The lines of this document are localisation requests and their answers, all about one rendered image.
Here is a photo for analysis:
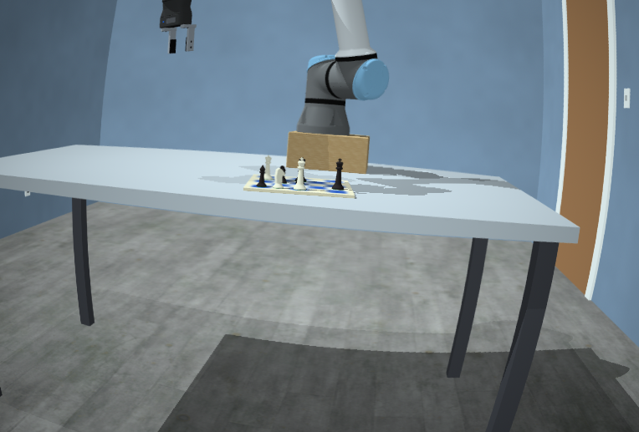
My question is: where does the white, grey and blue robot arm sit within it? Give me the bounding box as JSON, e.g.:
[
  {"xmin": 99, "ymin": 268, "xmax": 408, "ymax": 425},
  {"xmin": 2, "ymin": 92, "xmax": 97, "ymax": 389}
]
[{"xmin": 296, "ymin": 0, "xmax": 389, "ymax": 135}]

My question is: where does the blue and cream chessboard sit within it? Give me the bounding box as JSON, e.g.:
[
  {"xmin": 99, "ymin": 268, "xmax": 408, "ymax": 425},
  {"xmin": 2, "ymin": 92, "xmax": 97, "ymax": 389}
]
[{"xmin": 243, "ymin": 175, "xmax": 355, "ymax": 198}]

